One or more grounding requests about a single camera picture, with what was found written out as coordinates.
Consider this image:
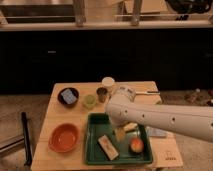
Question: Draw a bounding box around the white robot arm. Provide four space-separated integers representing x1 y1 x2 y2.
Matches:
105 85 213 142

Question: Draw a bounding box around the red-orange bowl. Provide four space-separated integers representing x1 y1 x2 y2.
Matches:
48 123 79 153

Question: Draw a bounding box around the dark bowl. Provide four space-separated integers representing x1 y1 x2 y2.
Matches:
57 87 79 107

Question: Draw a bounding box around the red-yellow peach fruit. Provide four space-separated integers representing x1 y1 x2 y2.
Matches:
130 138 144 153

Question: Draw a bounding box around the green plastic tray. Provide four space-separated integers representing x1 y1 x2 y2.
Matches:
85 113 153 165

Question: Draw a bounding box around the grey-blue cloth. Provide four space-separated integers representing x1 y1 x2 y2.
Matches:
148 127 167 138

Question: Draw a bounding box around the small green cup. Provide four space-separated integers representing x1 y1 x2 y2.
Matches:
83 95 96 110

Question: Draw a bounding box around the metal cup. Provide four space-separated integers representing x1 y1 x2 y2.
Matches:
96 87 108 103

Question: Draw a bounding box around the white paper cup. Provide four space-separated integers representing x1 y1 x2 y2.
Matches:
102 77 115 92

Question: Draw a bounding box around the blue-grey sponge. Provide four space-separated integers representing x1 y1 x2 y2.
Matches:
61 88 77 105

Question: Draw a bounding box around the black stand left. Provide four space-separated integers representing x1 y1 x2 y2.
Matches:
21 112 32 166

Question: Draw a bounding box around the brush with white handle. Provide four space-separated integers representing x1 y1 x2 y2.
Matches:
136 91 160 95

